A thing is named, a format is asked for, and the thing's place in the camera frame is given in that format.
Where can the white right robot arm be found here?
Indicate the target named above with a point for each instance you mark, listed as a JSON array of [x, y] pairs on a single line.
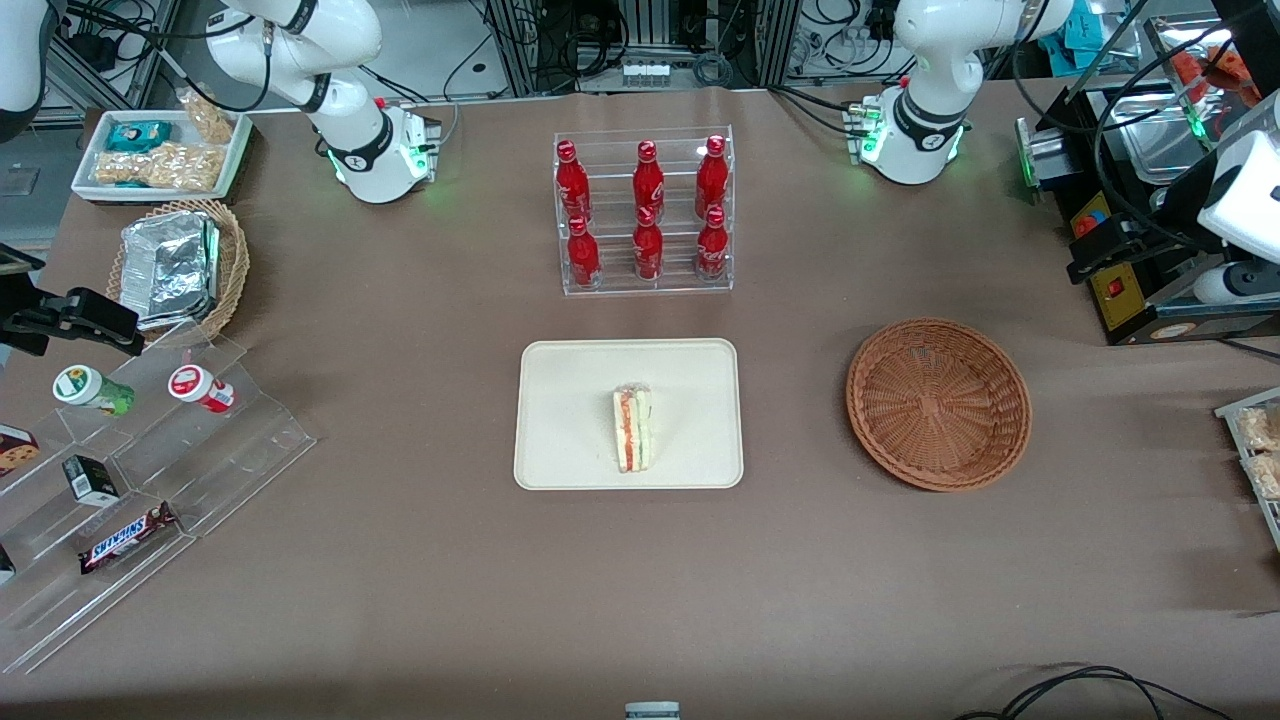
[[350, 110]]

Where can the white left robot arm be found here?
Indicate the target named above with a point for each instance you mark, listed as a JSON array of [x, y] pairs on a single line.
[[930, 60]]

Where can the small clear nut bag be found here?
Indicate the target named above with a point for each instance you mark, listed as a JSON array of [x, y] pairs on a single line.
[[210, 118]]

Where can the silver foil package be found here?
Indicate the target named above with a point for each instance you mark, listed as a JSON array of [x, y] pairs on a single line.
[[168, 270]]

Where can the clear cracker packet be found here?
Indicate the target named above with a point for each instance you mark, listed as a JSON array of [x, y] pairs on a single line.
[[1266, 476], [1260, 428]]

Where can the clear acrylic bottle rack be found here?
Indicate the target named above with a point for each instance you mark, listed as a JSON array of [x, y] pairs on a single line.
[[644, 285]]

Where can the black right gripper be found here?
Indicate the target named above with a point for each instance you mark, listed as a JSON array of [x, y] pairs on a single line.
[[12, 296]]

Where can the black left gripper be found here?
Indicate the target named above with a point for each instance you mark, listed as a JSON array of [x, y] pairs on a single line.
[[1178, 207]]

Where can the Snickers chocolate bar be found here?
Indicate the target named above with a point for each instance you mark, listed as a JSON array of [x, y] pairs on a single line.
[[128, 538]]

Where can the black machine with yellow panel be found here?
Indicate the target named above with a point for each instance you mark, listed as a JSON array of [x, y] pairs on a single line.
[[1125, 300]]

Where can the teal snack packet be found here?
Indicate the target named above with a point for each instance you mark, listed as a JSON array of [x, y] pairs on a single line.
[[138, 136]]

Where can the cream plastic tray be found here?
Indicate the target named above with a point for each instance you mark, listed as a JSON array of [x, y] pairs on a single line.
[[570, 415]]

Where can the red cola bottle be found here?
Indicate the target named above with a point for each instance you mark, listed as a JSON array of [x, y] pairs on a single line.
[[572, 185], [712, 250], [583, 258], [648, 185], [648, 252], [711, 180]]

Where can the tray with pastries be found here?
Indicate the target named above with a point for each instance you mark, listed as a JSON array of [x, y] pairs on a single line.
[[1262, 510]]

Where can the green lidded cup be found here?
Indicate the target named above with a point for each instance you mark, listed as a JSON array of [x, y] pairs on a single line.
[[90, 390]]

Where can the brown cookie box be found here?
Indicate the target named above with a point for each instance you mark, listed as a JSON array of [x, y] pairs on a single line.
[[15, 450]]

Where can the small grey device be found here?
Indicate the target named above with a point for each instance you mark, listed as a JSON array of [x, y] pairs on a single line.
[[652, 711]]

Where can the small black box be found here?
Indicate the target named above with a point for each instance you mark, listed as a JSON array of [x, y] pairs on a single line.
[[92, 480]]

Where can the shiny metal pan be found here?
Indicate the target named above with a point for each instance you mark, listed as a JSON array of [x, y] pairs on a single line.
[[1150, 130]]

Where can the white rectangular snack tray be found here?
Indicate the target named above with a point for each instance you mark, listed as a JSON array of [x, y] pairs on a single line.
[[85, 175]]

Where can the light tan wicker basket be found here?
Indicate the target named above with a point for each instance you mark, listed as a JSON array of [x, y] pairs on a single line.
[[235, 265]]

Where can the large clear nut bag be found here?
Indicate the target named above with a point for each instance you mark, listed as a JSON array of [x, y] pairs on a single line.
[[160, 167]]

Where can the brown wicker basket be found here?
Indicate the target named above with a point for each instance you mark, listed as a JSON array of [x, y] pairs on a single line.
[[938, 405]]

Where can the white power strip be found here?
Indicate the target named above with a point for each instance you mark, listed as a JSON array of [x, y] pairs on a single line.
[[645, 72]]

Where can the triangle sandwich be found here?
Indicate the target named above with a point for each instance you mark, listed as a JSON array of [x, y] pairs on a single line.
[[632, 430]]

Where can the red lidded cup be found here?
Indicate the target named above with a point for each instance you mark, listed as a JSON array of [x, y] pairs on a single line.
[[200, 388]]

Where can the clear acrylic stepped display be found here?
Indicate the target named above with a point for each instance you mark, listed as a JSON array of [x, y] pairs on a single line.
[[230, 460]]

